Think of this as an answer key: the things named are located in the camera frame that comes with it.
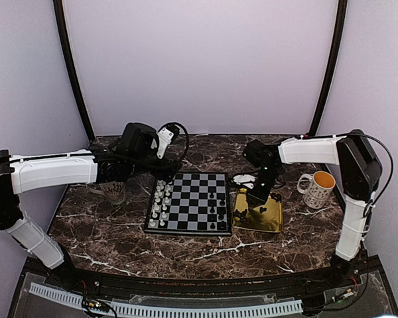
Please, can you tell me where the black frame post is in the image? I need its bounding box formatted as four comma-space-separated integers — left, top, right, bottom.
53, 0, 96, 142
308, 0, 348, 136

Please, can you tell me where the right black frame post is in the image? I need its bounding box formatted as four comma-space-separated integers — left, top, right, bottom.
308, 0, 348, 136

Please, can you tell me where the black white chess board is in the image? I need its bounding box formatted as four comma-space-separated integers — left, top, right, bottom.
143, 172, 232, 237

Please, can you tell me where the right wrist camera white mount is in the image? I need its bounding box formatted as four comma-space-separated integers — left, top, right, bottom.
232, 174, 256, 189

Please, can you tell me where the black pawn corner square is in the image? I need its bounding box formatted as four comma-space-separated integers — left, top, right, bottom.
208, 222, 217, 231

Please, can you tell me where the tall cactus print mug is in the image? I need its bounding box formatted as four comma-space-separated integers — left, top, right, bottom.
86, 182, 126, 205

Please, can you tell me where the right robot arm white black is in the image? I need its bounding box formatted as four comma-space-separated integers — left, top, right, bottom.
243, 129, 387, 288

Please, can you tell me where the gold metal tray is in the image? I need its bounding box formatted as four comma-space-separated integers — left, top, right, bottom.
232, 189, 283, 233

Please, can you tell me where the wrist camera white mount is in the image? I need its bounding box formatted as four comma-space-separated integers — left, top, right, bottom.
232, 174, 256, 189
157, 123, 180, 159

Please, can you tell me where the yellow inside cactus mug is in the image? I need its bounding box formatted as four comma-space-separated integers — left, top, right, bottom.
297, 171, 336, 209

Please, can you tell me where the black front rail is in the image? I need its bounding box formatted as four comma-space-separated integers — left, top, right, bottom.
76, 269, 329, 296

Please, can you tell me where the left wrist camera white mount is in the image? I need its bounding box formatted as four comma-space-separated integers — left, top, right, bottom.
157, 123, 180, 159

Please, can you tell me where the white slotted cable duct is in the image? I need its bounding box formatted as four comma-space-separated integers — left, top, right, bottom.
29, 282, 303, 317

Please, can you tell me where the left black frame post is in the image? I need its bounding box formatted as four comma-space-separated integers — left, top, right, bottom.
53, 0, 96, 142

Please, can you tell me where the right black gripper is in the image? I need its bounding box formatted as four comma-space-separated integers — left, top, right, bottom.
246, 166, 282, 209

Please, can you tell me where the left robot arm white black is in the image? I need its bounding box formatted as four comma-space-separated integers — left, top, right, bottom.
0, 122, 186, 289

